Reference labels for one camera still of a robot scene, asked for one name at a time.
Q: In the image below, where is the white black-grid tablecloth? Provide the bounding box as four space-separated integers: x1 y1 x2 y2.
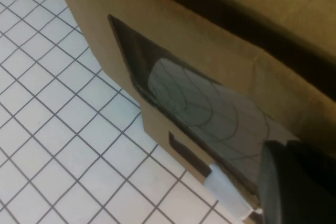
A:
0 0 266 224

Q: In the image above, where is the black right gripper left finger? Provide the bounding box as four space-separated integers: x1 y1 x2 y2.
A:
257 141 336 224

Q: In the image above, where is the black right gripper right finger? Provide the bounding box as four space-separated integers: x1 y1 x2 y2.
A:
286 139 336 203

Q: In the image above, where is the brown cardboard shoe box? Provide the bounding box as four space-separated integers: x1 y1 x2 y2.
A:
50 0 336 224

